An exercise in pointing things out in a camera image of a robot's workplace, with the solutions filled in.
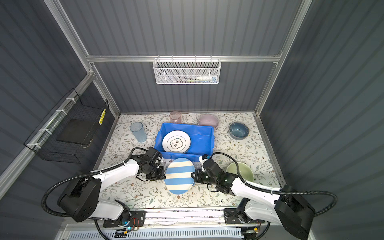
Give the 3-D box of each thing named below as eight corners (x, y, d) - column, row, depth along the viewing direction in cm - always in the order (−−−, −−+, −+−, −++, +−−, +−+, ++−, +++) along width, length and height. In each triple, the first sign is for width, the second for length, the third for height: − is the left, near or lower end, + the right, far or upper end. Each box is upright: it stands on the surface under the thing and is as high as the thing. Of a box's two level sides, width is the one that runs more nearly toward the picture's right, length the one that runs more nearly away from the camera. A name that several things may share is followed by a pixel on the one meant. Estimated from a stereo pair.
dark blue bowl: (230, 140, 105) (231, 136, 101) (228, 126, 114) (229, 122, 110) (249, 140, 105) (251, 136, 101) (245, 126, 114) (247, 121, 110)
